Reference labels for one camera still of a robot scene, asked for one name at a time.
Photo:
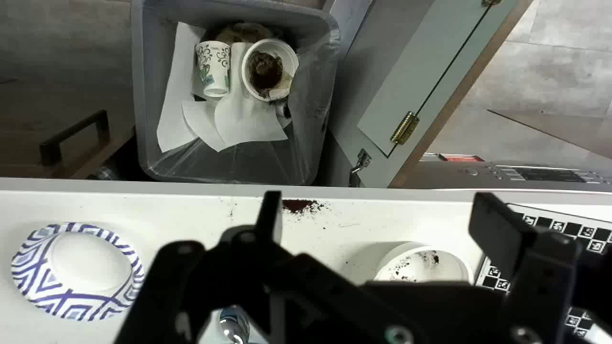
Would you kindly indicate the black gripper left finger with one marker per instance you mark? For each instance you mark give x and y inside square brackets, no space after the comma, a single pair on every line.
[173,288]

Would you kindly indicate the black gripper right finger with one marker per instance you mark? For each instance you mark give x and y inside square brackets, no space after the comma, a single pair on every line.
[542,274]

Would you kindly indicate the white bowl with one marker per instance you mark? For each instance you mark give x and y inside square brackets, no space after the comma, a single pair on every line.
[422,265]

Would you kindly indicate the grey trash bin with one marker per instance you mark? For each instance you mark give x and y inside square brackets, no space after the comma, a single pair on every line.
[147,97]

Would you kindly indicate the black white checkerboard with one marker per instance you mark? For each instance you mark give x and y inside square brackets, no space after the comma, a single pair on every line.
[575,226]

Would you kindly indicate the steel dishwasher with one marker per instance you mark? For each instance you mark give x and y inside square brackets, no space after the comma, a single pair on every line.
[510,173]

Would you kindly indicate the blue patterned paper plate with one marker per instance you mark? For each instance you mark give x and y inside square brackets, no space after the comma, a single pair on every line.
[39,280]

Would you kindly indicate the brown coffee grounds pile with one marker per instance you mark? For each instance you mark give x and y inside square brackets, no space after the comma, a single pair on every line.
[303,205]

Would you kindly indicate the white paper sheets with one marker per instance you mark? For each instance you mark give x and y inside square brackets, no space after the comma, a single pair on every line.
[242,121]

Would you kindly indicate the brass door hinge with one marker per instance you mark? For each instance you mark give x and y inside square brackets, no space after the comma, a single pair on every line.
[405,129]
[491,3]

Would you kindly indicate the metal door latch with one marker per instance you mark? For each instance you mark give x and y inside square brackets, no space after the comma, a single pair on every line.
[361,161]

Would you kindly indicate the discarded floral paper cup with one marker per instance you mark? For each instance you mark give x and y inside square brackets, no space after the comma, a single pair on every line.
[214,68]

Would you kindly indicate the paper cup with coffee grounds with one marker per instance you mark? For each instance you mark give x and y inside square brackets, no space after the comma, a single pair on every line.
[269,70]

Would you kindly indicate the dark wooden lower cabinet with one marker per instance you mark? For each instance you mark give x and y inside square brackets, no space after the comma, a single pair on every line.
[59,70]

